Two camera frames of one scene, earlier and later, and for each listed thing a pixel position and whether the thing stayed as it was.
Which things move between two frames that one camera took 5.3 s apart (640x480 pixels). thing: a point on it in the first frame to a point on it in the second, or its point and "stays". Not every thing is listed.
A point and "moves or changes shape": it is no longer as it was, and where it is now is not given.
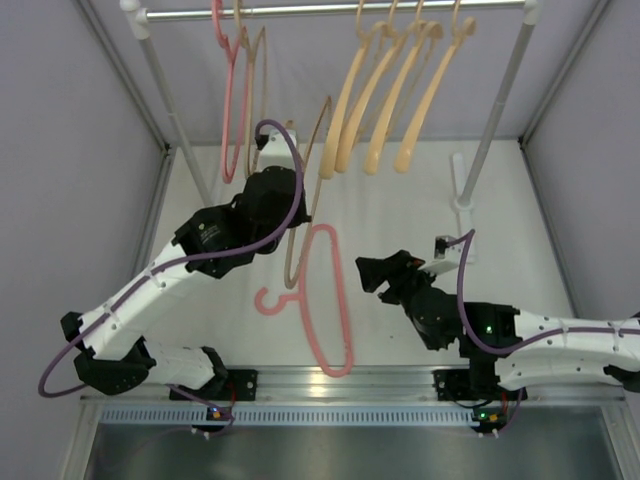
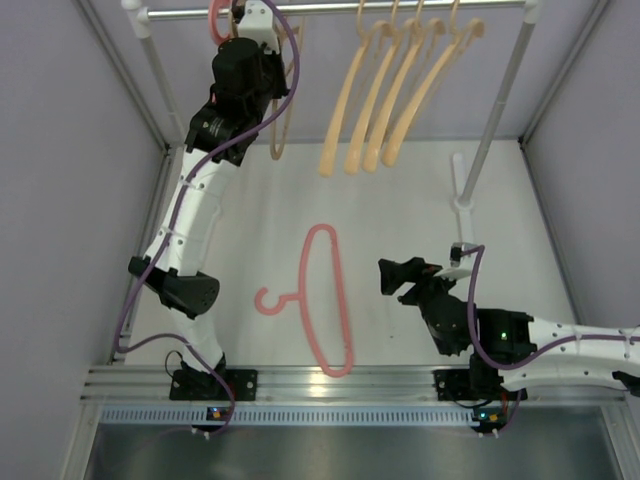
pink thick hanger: (303, 297) stays
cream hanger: (326, 166) stays
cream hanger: (461, 31) to (459, 37)
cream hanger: (401, 38) moves or changes shape
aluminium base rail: (384, 387) stays
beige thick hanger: (287, 281) to (278, 130)
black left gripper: (301, 213) to (276, 63)
